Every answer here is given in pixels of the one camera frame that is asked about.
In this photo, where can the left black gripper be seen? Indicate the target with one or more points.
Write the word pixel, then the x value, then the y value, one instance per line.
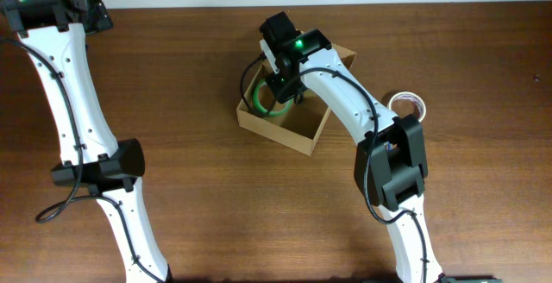
pixel 100 19

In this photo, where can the green tape roll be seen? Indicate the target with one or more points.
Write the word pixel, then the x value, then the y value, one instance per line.
pixel 261 107

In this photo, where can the brown cardboard box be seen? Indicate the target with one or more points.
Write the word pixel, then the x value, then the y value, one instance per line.
pixel 302 125

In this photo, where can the white masking tape roll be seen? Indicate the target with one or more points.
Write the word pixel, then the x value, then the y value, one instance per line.
pixel 404 103

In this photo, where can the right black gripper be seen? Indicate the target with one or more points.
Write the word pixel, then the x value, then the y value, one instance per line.
pixel 280 95

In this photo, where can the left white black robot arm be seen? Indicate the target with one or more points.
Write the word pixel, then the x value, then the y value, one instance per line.
pixel 93 163

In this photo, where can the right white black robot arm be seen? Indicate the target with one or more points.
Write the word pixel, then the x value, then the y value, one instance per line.
pixel 390 161

